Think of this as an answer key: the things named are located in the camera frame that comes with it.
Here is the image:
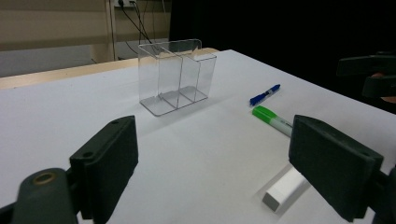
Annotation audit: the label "white power strip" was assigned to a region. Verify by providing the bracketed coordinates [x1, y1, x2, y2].
[113, 0, 138, 8]

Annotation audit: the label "green marker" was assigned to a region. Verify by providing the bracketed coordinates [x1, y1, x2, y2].
[251, 105, 294, 138]

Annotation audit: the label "black cable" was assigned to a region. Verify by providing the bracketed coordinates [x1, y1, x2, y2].
[132, 1, 149, 46]
[120, 3, 153, 45]

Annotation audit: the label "wooden table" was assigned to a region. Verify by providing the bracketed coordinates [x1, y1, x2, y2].
[0, 47, 220, 91]

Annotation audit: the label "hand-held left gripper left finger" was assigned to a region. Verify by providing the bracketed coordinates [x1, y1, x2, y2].
[68, 115, 140, 224]

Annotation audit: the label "wooden shelf frame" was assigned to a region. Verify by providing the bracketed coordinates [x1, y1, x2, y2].
[0, 0, 172, 63]

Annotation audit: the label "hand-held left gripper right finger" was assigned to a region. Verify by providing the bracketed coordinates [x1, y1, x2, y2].
[288, 114, 385, 223]

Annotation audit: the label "clear acrylic organizer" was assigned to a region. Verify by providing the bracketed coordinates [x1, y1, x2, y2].
[137, 38, 218, 118]

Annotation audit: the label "white eraser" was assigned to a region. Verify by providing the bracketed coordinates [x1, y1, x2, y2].
[262, 166, 312, 214]

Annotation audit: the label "blue pen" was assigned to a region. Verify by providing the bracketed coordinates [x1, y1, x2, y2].
[248, 83, 281, 107]

